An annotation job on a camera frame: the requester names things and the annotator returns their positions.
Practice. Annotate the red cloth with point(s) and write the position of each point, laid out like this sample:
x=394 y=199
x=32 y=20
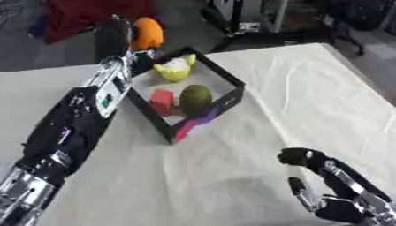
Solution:
x=87 y=16

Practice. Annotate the purple and pink toy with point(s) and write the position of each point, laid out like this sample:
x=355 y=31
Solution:
x=198 y=122

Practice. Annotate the black office chair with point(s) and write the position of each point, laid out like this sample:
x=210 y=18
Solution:
x=350 y=20

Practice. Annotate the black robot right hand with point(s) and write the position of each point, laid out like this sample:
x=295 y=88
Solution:
x=335 y=188

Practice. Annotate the red block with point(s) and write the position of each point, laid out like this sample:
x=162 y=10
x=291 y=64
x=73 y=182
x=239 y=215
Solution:
x=161 y=101

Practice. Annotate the orange toy fruit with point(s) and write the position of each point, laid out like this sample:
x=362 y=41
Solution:
x=148 y=33

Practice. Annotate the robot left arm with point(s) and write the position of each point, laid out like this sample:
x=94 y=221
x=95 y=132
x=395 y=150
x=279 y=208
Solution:
x=72 y=123

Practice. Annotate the dark green toy avocado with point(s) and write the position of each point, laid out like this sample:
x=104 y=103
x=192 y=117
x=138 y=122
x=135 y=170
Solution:
x=195 y=99

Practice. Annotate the black box with white inside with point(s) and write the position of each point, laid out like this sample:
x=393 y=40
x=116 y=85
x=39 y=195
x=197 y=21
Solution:
x=188 y=94

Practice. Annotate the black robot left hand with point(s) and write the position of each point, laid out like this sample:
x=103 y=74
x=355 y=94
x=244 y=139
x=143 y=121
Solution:
x=114 y=36

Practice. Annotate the black stand base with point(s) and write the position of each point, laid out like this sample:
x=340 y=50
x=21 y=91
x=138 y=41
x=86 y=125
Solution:
x=242 y=29

